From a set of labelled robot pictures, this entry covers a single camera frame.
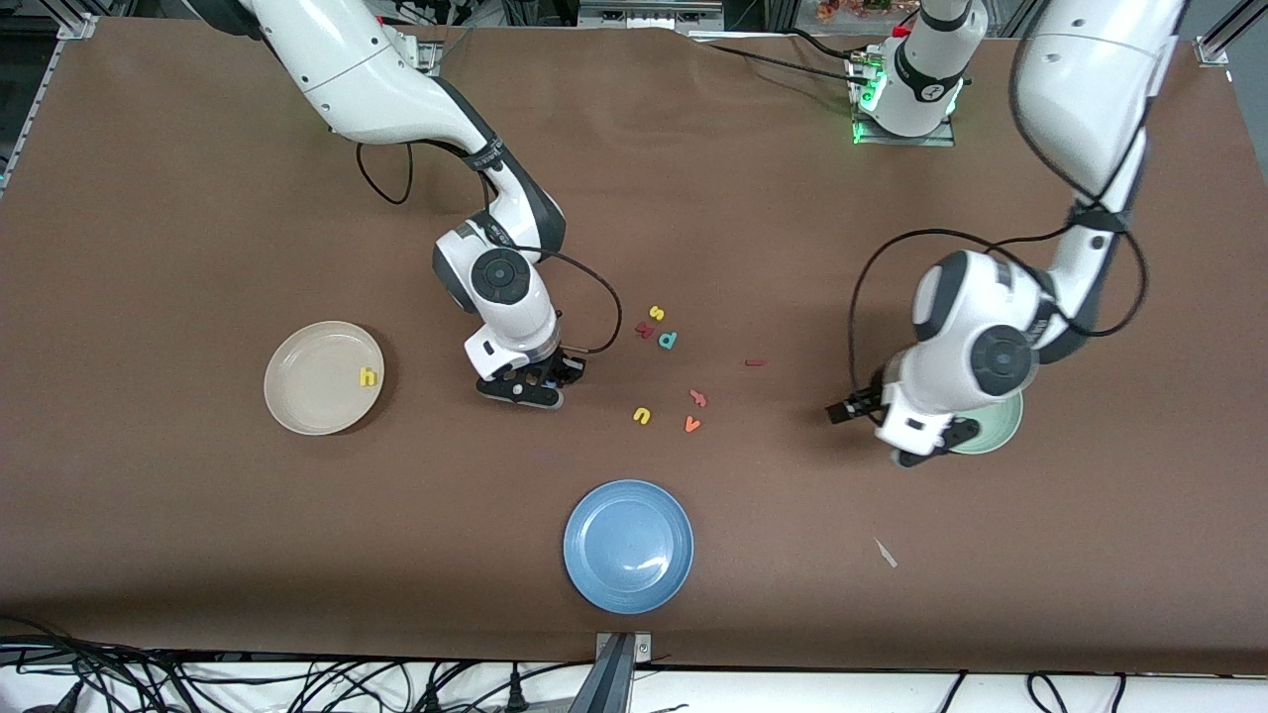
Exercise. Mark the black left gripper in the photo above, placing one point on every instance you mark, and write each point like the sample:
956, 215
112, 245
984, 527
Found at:
864, 401

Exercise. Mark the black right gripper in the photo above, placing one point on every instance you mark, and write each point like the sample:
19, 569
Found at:
557, 366

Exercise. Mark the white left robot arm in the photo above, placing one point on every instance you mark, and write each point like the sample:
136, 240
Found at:
1090, 89

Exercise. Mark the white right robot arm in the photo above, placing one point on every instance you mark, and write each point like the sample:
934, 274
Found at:
367, 69

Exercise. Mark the green round plate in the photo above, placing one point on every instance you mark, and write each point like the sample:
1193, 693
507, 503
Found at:
1001, 426

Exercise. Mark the white paper scrap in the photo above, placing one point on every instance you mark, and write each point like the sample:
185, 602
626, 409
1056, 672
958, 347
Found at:
886, 553

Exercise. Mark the blue round plate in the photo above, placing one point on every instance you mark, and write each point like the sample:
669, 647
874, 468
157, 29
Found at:
628, 547

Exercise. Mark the beige round plate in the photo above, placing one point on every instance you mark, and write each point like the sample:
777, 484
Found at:
312, 377

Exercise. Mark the brown table cover sheet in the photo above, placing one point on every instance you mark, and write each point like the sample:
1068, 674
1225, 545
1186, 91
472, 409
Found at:
198, 248

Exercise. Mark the grey metal box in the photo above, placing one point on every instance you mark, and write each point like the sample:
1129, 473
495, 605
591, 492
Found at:
649, 12

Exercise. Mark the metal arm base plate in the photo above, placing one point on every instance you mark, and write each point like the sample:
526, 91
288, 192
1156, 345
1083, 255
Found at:
428, 54
941, 139

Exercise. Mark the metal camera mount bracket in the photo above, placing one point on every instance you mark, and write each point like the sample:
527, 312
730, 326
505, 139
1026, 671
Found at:
616, 673

